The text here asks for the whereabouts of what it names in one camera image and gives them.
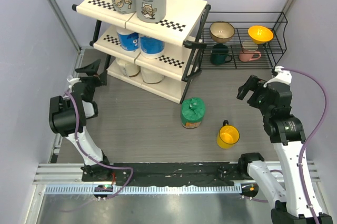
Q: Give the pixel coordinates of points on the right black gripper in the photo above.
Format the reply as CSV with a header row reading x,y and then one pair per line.
x,y
250,84

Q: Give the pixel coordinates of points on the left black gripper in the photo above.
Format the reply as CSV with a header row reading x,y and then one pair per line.
x,y
91,70

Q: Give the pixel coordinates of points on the cream paper towel roll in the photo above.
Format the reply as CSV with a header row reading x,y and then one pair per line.
x,y
128,69
150,76

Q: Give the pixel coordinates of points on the green paper towel roll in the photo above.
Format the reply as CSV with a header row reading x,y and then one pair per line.
x,y
192,112

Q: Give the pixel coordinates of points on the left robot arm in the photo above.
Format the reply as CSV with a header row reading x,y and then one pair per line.
x,y
68,117

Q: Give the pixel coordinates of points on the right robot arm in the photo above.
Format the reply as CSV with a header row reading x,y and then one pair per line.
x,y
295,201

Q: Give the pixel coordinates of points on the cream checkered three-tier shelf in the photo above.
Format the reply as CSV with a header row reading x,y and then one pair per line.
x,y
180,30

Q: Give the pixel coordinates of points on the pink mug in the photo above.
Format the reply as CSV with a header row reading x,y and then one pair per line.
x,y
249,52

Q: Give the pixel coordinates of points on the yellow enamel mug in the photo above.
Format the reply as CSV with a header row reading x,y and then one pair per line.
x,y
227,136

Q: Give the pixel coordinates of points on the dark green mug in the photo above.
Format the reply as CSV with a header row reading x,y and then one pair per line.
x,y
220,55

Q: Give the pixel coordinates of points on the yellow orange bowl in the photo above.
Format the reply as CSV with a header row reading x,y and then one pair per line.
x,y
260,34

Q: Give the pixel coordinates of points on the beige brown bowl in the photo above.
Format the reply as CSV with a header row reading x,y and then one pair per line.
x,y
221,32

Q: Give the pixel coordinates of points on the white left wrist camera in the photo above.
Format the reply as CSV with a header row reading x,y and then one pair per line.
x,y
72,80

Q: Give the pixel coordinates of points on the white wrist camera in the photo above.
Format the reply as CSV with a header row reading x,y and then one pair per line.
x,y
280,75
72,80

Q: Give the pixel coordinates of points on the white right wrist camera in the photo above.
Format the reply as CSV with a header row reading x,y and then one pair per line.
x,y
280,75

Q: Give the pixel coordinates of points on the black wire rack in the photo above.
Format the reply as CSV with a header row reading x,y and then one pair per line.
x,y
271,51

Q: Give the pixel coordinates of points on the white slotted cable duct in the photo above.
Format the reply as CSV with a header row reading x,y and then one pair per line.
x,y
86,189

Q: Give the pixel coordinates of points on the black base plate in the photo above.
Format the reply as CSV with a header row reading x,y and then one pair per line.
x,y
171,174

